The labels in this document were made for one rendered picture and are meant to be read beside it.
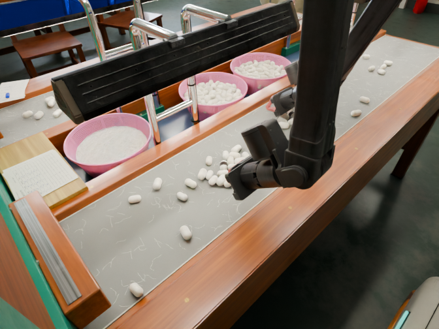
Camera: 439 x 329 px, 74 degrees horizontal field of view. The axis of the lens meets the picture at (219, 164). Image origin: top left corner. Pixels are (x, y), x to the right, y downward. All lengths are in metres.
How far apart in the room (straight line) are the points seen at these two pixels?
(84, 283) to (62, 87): 0.32
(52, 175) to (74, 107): 0.39
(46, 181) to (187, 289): 0.48
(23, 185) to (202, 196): 0.46
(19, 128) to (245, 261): 0.90
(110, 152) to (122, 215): 0.27
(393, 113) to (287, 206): 0.57
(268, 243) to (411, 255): 1.19
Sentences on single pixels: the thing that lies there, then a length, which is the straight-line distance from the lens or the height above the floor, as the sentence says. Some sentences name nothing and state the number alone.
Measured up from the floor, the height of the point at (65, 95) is 1.09.
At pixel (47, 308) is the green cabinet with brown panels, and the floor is 0.87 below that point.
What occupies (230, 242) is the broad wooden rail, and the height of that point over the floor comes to 0.76.
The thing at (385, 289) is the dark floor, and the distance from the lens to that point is 1.61.
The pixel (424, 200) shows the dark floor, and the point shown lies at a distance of 2.06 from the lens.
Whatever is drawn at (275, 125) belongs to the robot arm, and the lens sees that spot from 0.54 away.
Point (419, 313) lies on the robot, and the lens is 1.29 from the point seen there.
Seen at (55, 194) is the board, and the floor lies 0.78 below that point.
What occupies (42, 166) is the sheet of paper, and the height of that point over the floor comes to 0.78.
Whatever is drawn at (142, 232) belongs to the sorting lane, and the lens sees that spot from 0.73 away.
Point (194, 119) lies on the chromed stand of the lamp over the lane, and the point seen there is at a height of 0.78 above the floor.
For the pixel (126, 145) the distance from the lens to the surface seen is 1.00.
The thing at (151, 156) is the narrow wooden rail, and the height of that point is 0.76.
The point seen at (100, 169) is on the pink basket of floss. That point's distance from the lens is 0.91.
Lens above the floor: 1.32
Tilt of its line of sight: 43 degrees down
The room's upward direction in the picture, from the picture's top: 2 degrees counter-clockwise
